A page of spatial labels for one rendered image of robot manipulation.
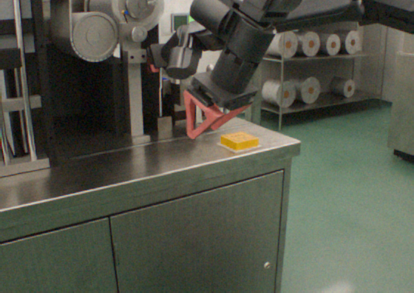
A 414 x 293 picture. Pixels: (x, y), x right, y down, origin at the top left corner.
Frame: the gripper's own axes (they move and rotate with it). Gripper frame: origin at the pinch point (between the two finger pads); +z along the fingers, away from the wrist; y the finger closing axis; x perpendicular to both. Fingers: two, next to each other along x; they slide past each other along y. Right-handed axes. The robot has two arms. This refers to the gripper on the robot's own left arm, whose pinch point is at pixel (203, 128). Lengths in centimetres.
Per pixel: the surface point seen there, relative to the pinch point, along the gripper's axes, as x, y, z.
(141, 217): -5.8, -5.3, 32.2
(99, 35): -45.2, -17.3, 10.8
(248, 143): -1.6, -31.9, 16.2
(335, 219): 30, -173, 103
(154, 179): -7.4, -6.5, 22.1
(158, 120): -26.8, -30.3, 28.1
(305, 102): -73, -379, 137
